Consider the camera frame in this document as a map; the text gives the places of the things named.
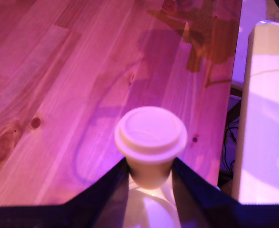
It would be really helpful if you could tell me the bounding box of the black cable bundle under table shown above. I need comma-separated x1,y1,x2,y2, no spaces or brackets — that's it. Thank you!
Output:
221,118,240,178

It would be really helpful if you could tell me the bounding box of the pale coffee capsule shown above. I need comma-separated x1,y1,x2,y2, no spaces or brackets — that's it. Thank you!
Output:
114,106,188,190

